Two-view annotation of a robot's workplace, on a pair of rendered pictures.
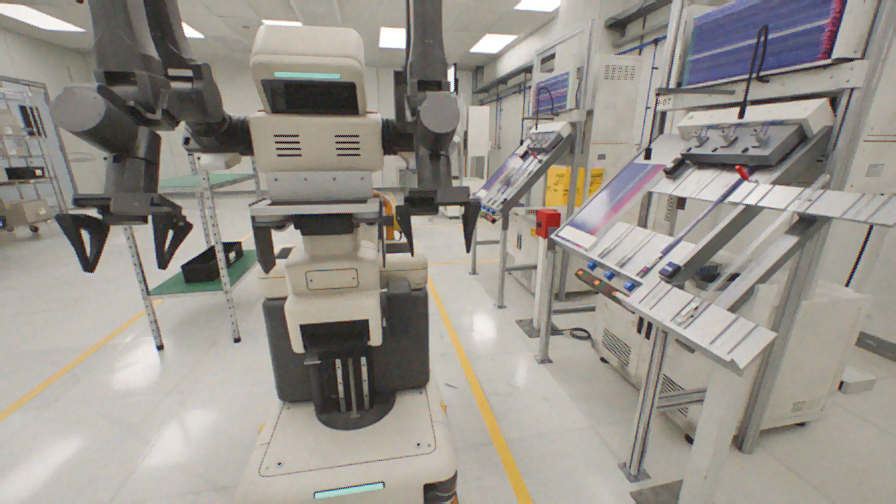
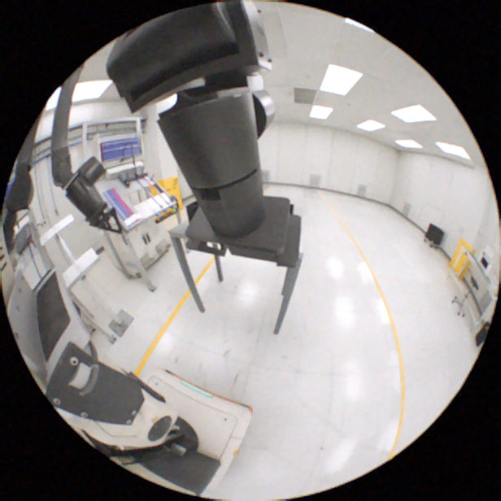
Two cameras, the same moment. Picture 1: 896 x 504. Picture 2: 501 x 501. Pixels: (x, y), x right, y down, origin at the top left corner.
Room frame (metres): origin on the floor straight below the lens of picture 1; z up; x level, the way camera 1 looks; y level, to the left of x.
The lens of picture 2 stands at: (0.62, 0.52, 1.13)
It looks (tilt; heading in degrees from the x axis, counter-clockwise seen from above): 35 degrees down; 207
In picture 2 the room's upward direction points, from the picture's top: straight up
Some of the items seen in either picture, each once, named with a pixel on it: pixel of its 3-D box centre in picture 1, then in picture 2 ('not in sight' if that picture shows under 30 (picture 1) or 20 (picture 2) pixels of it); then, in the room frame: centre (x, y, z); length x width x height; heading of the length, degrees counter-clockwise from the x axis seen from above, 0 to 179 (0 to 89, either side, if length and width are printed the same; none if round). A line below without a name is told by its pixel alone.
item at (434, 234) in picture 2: not in sight; (433, 236); (-3.47, 4.48, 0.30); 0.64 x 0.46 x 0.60; 104
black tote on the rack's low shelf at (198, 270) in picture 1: (216, 259); not in sight; (2.32, 1.58, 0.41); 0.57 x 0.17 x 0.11; 11
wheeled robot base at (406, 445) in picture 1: (358, 427); (180, 433); (1.06, 0.32, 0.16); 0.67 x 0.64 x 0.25; 10
